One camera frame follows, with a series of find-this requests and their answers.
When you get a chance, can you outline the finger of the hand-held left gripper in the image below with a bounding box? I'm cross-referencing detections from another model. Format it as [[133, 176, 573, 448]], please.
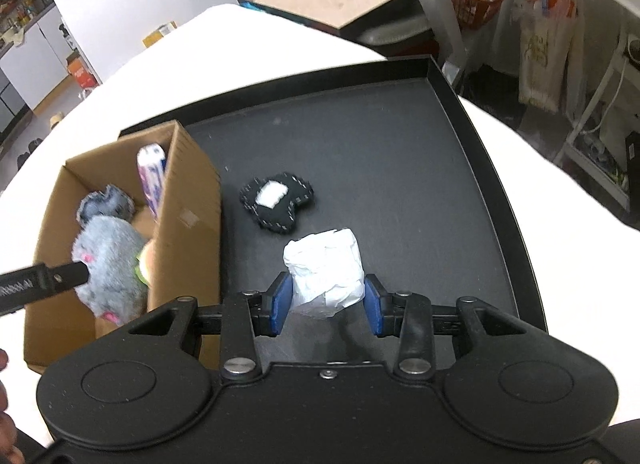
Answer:
[[0, 261, 91, 316]]

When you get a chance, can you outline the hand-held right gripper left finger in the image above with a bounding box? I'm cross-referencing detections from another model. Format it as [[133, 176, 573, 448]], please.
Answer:
[[127, 271, 296, 380]]

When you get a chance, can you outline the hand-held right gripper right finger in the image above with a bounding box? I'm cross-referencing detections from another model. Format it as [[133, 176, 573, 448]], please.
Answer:
[[364, 274, 540, 380]]

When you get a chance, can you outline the white paper bundle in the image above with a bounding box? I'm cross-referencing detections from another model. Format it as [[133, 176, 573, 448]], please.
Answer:
[[282, 227, 366, 320]]

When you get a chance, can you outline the grey plush toy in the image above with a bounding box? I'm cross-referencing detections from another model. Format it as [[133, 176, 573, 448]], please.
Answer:
[[71, 215, 151, 327]]

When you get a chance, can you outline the blue denim fabric pouch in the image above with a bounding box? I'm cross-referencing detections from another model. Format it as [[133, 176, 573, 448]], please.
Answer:
[[76, 184, 135, 224]]

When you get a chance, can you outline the hamburger plush toy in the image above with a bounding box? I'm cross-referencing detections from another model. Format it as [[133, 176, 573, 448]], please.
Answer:
[[135, 239, 153, 290]]

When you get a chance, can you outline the brown cardboard box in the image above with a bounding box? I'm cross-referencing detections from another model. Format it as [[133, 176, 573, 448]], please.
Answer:
[[22, 120, 223, 374]]

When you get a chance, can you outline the black shallow tray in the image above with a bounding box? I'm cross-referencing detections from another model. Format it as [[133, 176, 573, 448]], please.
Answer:
[[119, 55, 550, 375]]

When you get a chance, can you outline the small tissue packet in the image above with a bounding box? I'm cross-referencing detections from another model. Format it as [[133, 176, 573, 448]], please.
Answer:
[[136, 144, 167, 219]]

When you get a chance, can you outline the person's left hand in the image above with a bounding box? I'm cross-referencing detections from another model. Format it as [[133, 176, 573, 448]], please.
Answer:
[[0, 348, 20, 451]]

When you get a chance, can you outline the black felt pouch white patch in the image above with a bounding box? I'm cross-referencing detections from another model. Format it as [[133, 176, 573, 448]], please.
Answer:
[[238, 171, 316, 235]]

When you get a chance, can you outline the orange cardboard box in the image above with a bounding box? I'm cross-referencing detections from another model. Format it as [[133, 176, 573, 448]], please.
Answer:
[[66, 56, 98, 90]]

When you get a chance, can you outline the white cabinet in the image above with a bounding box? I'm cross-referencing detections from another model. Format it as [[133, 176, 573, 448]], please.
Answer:
[[0, 4, 81, 115]]

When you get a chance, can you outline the yellow cardboard box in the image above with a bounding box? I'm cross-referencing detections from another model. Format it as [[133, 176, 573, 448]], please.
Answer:
[[142, 20, 178, 47]]

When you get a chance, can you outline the grey chair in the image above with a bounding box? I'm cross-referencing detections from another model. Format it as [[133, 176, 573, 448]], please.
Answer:
[[357, 14, 441, 57]]

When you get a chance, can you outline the white tote bag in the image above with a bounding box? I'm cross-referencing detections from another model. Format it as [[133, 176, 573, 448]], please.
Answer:
[[517, 0, 586, 112]]

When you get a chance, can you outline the cluttered wall shelf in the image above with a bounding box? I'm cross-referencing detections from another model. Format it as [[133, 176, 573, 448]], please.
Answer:
[[0, 0, 56, 45]]

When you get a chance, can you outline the white wire rack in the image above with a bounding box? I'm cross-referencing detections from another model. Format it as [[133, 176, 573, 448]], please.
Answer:
[[552, 34, 640, 210]]

